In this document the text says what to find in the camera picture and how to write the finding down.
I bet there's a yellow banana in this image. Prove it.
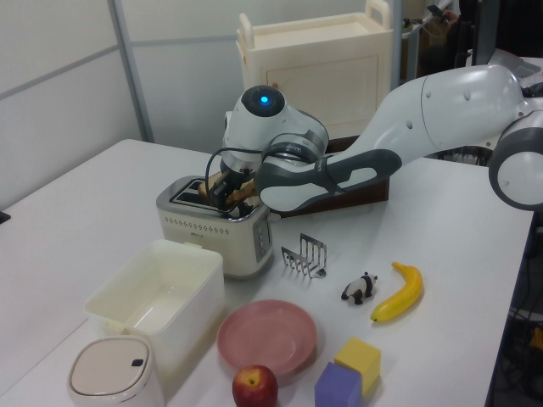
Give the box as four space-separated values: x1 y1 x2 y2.
370 261 424 326

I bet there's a cream chrome two-slot toaster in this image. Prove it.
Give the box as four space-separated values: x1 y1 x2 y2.
155 175 277 281

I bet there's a red apple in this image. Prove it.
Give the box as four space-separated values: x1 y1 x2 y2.
232 365 279 407

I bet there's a metal wire toast rack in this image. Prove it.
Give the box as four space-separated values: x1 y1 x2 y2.
280 232 328 282

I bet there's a background person dark clothing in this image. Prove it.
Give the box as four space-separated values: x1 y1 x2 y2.
426 0 479 73

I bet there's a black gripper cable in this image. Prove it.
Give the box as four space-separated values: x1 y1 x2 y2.
205 146 272 192

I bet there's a small panda toy figure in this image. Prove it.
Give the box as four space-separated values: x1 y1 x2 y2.
341 272 379 305

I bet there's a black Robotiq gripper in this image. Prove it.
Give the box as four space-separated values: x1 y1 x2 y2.
212 167 258 220

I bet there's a cream toy cabinet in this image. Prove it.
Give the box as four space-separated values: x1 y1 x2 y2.
235 0 394 140

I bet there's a small white lidded trash can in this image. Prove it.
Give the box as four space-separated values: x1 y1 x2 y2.
66 335 165 407

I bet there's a purple foam cube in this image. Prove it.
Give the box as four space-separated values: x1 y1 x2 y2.
314 361 363 407

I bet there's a white rectangular plastic bin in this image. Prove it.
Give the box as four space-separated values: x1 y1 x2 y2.
84 239 227 402

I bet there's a yellow foam cube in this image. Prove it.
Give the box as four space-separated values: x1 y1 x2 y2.
333 337 382 398

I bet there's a brown crust bread slice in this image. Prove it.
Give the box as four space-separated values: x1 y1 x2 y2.
198 170 258 209

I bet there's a pink plate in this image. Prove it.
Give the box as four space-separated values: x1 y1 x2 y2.
216 299 318 377

